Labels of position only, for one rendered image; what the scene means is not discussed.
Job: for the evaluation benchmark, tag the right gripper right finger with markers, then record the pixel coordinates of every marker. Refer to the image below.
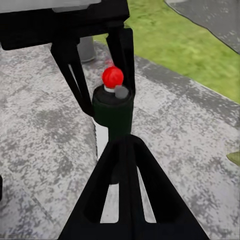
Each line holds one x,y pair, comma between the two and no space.
174,219

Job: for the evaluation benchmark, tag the insectifuge atomizer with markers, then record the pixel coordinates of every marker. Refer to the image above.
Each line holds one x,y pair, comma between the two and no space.
113,106

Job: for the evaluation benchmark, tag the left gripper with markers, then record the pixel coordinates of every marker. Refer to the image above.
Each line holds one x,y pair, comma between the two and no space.
64,30

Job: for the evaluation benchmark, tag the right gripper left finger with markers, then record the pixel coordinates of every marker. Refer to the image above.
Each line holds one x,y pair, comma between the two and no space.
84,221

